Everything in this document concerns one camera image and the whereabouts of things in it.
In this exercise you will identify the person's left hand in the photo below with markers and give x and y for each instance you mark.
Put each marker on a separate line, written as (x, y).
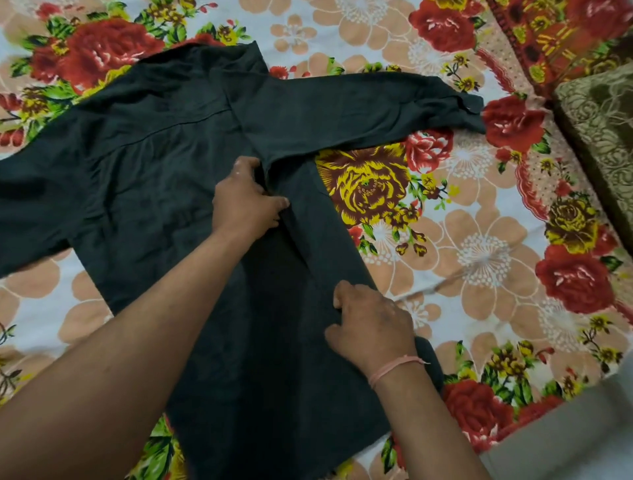
(242, 203)

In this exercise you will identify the dark green shirt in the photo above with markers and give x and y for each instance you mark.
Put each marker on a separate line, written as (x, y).
(158, 173)

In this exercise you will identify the person's right forearm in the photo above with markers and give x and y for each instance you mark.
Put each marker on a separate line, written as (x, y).
(430, 435)

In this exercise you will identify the person's left forearm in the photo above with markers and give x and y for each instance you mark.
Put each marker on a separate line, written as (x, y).
(109, 366)

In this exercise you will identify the person's right hand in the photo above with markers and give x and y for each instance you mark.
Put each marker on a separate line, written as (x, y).
(376, 331)

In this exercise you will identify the brown patterned pillow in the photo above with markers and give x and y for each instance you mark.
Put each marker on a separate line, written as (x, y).
(603, 133)

